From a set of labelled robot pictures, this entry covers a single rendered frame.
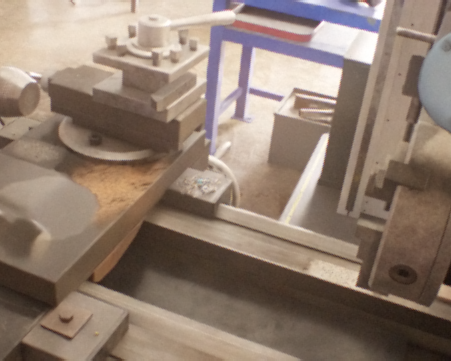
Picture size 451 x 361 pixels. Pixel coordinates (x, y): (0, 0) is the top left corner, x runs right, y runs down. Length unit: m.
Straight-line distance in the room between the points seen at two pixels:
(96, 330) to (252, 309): 0.37
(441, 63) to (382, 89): 1.48
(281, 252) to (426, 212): 0.46
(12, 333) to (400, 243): 0.56
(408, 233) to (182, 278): 0.60
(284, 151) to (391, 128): 1.04
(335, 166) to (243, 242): 1.19
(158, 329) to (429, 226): 0.46
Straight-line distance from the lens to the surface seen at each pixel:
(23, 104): 1.10
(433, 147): 0.82
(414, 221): 0.79
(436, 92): 0.54
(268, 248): 1.19
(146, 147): 1.24
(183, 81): 1.19
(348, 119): 2.25
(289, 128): 3.00
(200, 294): 1.23
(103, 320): 0.97
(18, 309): 1.00
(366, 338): 1.21
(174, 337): 0.99
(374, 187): 0.83
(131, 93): 1.19
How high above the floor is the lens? 1.57
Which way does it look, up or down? 33 degrees down
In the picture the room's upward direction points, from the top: 7 degrees clockwise
